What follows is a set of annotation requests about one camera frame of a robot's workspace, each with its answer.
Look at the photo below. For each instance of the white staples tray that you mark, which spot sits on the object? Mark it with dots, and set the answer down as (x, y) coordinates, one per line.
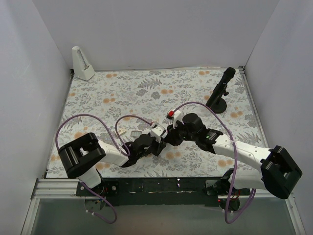
(135, 134)

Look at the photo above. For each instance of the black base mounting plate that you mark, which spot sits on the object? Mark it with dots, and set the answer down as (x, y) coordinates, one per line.
(163, 191)

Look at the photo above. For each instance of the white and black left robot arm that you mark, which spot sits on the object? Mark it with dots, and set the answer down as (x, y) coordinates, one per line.
(80, 156)

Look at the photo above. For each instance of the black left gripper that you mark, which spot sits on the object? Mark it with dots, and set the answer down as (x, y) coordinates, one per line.
(153, 146)

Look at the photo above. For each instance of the white metronome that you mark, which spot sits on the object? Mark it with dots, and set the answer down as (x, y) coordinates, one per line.
(82, 68)

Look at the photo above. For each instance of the floral patterned table mat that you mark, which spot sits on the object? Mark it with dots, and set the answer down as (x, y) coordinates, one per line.
(131, 99)

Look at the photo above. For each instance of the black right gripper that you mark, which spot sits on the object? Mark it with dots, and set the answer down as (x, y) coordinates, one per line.
(171, 136)

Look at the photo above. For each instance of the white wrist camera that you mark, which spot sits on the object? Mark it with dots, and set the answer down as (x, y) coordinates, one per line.
(157, 131)
(175, 117)

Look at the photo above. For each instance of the black microphone stand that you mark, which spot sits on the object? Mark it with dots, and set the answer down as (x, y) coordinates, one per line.
(220, 104)

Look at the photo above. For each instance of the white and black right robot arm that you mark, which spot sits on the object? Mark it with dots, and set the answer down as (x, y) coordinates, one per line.
(274, 169)

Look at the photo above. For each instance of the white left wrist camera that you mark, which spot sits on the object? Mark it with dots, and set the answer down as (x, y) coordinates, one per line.
(157, 131)

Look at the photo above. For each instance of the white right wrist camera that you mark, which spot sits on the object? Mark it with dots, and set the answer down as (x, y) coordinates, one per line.
(175, 117)

